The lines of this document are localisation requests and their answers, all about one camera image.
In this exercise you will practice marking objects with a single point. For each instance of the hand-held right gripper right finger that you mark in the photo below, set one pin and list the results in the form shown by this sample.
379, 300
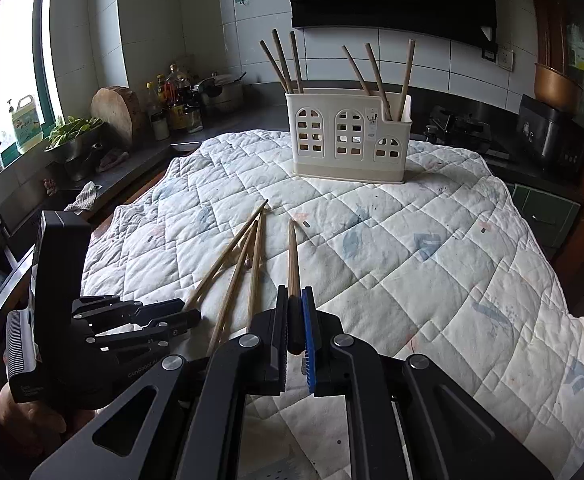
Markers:
308, 330

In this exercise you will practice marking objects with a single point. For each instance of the white quilted blanket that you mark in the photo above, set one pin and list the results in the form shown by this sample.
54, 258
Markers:
397, 260

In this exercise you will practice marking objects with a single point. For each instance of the metal pot with lid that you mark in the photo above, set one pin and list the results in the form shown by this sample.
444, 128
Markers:
227, 97

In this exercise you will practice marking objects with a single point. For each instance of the small metal pot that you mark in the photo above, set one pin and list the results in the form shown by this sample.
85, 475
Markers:
84, 167

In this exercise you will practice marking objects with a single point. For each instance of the black rice cooker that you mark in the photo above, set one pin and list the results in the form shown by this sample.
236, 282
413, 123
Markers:
547, 135

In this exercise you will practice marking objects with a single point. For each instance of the white wall socket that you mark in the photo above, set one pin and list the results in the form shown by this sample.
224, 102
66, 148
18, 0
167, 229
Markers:
506, 58

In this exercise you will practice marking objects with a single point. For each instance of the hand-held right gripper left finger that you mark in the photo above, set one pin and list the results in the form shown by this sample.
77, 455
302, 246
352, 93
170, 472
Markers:
292, 330

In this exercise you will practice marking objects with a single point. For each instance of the green cabinet drawers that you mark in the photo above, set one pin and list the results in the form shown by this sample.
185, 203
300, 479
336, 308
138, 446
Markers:
542, 215

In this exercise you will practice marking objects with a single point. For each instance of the white green box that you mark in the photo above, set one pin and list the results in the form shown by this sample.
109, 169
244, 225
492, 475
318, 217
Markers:
582, 54

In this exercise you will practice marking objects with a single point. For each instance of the brown wooden chopstick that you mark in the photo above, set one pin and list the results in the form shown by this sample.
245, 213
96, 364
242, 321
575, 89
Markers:
356, 70
377, 75
282, 57
293, 260
232, 287
408, 70
274, 67
255, 270
297, 62
227, 255

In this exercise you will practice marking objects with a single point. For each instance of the detergent bottle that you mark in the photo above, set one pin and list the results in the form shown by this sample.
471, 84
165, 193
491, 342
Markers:
24, 127

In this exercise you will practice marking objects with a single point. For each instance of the pink scrubber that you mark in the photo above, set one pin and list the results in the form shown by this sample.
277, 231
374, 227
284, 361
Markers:
50, 188

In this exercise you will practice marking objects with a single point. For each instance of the metal bowl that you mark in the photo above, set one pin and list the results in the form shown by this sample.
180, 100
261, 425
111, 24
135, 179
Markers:
72, 152

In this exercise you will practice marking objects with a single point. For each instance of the person's left hand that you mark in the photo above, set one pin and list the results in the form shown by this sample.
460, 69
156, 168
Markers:
27, 420

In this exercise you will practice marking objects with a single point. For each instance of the white plastic utensil holder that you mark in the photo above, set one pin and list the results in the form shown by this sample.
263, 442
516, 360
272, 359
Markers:
322, 165

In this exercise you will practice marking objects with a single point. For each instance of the copper inner pot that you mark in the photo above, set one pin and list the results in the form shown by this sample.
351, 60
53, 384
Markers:
554, 87

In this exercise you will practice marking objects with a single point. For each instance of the round wooden cutting board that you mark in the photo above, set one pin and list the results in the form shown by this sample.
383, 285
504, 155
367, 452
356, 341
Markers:
114, 115

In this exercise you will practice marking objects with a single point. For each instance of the black gas stove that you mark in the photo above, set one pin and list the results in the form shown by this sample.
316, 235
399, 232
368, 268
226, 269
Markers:
459, 127

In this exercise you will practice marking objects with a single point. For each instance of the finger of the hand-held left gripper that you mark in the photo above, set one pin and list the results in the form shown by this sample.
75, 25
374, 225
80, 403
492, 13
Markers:
162, 306
182, 319

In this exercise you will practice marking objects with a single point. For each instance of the green leafy vegetables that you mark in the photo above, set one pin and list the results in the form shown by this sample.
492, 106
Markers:
72, 130

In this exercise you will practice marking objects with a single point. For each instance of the black wall plug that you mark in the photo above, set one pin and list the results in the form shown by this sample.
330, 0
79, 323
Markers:
488, 53

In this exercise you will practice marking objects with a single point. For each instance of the green framed window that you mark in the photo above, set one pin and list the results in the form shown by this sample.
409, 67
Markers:
2, 35

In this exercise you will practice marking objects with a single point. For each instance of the group of condiment bottles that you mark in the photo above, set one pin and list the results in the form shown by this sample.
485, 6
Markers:
174, 110

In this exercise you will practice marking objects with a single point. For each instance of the pink cloth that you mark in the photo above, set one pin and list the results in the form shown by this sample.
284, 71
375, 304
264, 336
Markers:
112, 160

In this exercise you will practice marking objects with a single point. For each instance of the white checked rag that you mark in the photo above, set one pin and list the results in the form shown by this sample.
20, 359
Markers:
82, 197

